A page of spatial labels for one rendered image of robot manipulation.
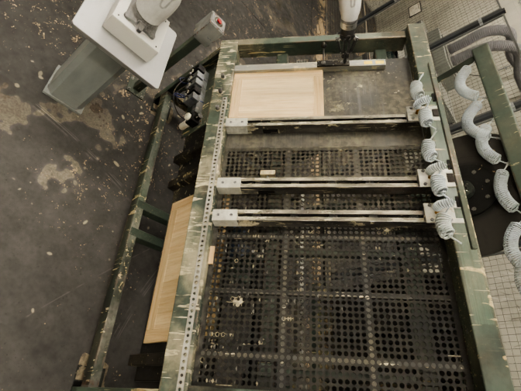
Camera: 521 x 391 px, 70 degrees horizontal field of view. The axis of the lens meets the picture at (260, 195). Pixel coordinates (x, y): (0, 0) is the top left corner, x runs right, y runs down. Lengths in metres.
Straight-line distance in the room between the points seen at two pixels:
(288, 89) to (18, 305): 1.90
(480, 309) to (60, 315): 2.05
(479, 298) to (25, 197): 2.29
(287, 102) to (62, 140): 1.42
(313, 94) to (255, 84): 0.38
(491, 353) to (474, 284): 0.26
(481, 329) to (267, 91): 1.67
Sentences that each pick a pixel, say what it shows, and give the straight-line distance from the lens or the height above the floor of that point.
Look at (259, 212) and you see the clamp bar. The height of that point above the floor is 1.12.
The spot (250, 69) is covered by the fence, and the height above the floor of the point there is 0.99.
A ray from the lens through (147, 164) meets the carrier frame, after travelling 2.69.
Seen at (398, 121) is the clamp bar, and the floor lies 1.71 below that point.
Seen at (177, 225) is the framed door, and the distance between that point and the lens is 2.46.
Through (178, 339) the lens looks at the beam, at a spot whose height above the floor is 0.85.
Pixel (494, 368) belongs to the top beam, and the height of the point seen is 1.88.
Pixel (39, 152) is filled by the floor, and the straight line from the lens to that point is 2.58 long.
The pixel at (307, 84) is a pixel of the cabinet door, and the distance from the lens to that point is 2.43.
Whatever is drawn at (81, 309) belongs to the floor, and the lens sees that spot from 2.45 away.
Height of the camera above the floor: 2.21
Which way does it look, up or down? 36 degrees down
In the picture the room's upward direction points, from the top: 69 degrees clockwise
